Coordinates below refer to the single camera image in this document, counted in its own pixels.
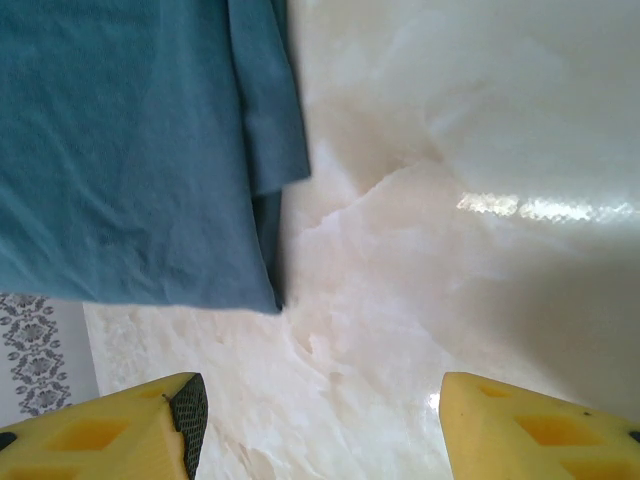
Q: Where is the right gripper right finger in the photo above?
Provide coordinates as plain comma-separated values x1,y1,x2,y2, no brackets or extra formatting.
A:
439,370,640,480

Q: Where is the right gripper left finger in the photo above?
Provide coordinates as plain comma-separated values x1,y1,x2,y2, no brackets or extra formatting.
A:
0,372,209,480

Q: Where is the blue t-shirt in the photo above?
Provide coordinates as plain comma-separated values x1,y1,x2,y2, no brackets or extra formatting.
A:
0,0,312,315

